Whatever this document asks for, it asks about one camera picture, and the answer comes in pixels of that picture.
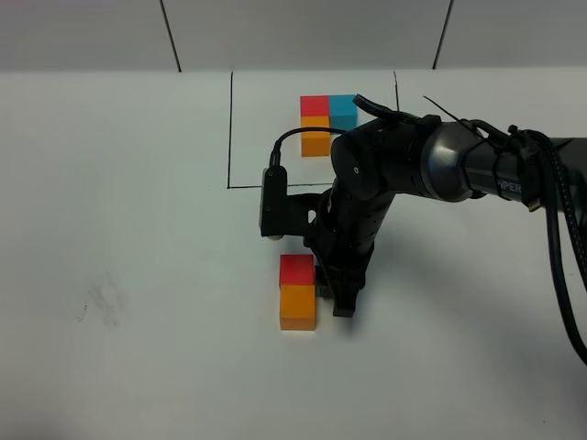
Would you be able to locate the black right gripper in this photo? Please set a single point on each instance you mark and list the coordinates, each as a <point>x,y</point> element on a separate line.
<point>346,227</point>

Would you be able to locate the blue template block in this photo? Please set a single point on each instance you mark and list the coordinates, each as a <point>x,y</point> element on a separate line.
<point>343,113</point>

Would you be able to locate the red template block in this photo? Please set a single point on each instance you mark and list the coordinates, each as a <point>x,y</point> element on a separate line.
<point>314,105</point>

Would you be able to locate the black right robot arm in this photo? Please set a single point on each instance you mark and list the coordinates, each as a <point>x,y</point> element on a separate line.
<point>446,161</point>

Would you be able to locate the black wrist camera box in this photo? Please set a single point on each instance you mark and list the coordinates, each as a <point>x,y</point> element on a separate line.
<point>282,214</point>

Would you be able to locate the orange template block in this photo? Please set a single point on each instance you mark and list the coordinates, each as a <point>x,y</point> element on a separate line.
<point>315,143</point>

